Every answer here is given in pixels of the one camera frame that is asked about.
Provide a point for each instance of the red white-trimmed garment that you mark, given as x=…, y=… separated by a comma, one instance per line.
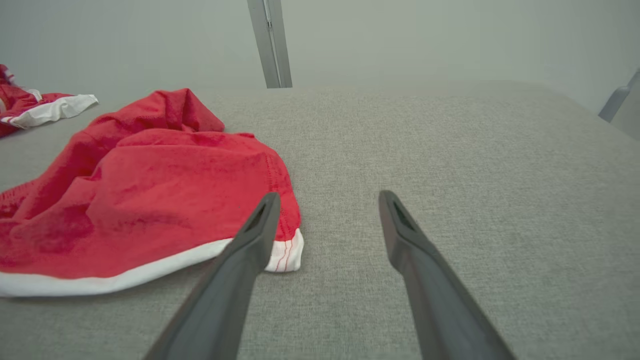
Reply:
x=30, y=107

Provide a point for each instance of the grey aluminium partition rail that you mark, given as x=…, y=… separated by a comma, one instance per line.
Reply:
x=272, y=45

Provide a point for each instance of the red basketball jersey number 23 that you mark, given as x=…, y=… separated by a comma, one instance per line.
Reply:
x=165, y=200

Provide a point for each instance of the grey wheeled chair leg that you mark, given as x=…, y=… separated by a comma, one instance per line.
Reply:
x=615, y=102

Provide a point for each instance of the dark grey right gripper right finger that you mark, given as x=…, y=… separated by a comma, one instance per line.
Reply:
x=440, y=300

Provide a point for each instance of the grey fabric sofa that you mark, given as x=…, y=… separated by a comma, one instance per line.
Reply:
x=475, y=165

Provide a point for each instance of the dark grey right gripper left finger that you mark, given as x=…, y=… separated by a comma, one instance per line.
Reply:
x=225, y=295

